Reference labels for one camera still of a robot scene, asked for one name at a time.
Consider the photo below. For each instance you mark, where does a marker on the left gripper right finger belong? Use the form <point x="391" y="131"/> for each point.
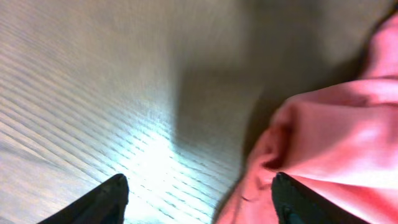
<point x="295" y="203"/>

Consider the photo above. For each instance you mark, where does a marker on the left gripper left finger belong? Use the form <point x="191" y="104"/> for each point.
<point x="105" y="204"/>

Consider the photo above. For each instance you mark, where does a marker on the red-orange t-shirt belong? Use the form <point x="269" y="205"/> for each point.
<point x="339" y="141"/>

